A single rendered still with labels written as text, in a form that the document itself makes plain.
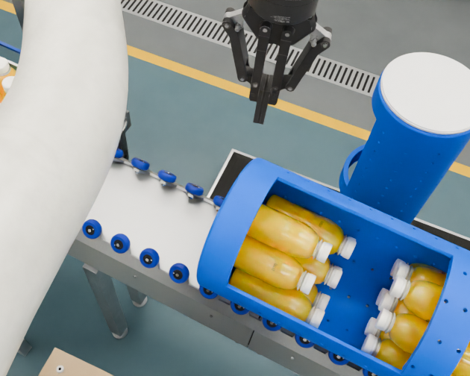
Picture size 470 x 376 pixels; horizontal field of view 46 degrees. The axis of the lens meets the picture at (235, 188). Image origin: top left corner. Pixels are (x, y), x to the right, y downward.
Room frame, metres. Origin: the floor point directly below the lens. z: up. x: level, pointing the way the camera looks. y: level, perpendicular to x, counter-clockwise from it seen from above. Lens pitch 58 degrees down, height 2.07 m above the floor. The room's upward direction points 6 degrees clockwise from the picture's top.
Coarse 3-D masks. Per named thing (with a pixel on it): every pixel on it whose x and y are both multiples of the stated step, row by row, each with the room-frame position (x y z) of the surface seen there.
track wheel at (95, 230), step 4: (88, 220) 0.56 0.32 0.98; (92, 220) 0.56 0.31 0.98; (84, 224) 0.55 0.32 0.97; (88, 224) 0.55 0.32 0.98; (92, 224) 0.55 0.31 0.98; (96, 224) 0.55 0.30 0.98; (84, 228) 0.54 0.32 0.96; (88, 228) 0.54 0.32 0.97; (92, 228) 0.54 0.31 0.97; (96, 228) 0.54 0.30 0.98; (100, 228) 0.55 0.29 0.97; (84, 232) 0.54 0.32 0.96; (88, 232) 0.54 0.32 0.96; (92, 232) 0.54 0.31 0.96; (96, 232) 0.54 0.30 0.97; (100, 232) 0.54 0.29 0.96; (88, 236) 0.53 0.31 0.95; (92, 236) 0.53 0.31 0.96; (96, 236) 0.53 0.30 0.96
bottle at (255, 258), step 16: (256, 240) 0.48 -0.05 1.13; (240, 256) 0.44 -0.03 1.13; (256, 256) 0.44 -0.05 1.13; (272, 256) 0.45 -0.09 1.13; (288, 256) 0.45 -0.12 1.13; (256, 272) 0.42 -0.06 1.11; (272, 272) 0.42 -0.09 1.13; (288, 272) 0.42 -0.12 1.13; (304, 272) 0.43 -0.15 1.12; (288, 288) 0.40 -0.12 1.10
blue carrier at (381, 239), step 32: (256, 160) 0.61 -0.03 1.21; (256, 192) 0.52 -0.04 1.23; (288, 192) 0.63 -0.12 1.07; (320, 192) 0.55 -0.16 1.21; (224, 224) 0.46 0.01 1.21; (352, 224) 0.58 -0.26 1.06; (384, 224) 0.50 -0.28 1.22; (224, 256) 0.42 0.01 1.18; (352, 256) 0.53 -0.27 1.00; (384, 256) 0.53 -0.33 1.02; (416, 256) 0.52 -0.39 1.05; (448, 256) 0.45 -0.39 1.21; (224, 288) 0.38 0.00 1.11; (320, 288) 0.47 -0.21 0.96; (352, 288) 0.47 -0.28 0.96; (448, 288) 0.38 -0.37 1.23; (288, 320) 0.34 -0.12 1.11; (352, 320) 0.40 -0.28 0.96; (448, 320) 0.33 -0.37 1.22; (352, 352) 0.29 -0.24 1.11; (416, 352) 0.28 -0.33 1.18; (448, 352) 0.28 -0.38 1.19
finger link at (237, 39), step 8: (232, 8) 0.51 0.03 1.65; (224, 24) 0.49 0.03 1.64; (232, 24) 0.49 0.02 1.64; (232, 32) 0.49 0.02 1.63; (240, 32) 0.50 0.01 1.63; (232, 40) 0.49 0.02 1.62; (240, 40) 0.49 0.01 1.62; (232, 48) 0.49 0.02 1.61; (240, 48) 0.49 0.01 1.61; (240, 56) 0.49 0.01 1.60; (240, 64) 0.49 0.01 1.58; (248, 64) 0.51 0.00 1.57; (240, 72) 0.49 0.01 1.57; (240, 80) 0.49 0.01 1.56
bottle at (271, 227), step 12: (264, 204) 0.54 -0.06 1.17; (264, 216) 0.51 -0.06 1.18; (276, 216) 0.51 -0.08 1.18; (288, 216) 0.52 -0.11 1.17; (252, 228) 0.49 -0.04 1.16; (264, 228) 0.48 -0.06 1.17; (276, 228) 0.48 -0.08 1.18; (288, 228) 0.49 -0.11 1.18; (300, 228) 0.49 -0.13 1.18; (312, 228) 0.50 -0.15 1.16; (264, 240) 0.47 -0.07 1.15; (276, 240) 0.47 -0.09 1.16; (288, 240) 0.47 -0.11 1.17; (300, 240) 0.47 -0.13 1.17; (312, 240) 0.47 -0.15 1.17; (288, 252) 0.45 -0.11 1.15; (300, 252) 0.45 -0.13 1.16; (312, 252) 0.45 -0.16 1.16
